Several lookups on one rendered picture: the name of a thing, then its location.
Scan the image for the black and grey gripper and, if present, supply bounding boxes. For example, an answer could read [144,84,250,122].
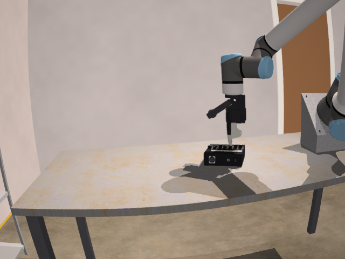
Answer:
[225,94,246,146]

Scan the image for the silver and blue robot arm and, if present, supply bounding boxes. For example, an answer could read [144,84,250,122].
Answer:
[206,0,345,141]

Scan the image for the black lighting desk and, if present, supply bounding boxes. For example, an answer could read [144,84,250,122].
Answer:
[204,144,245,167]

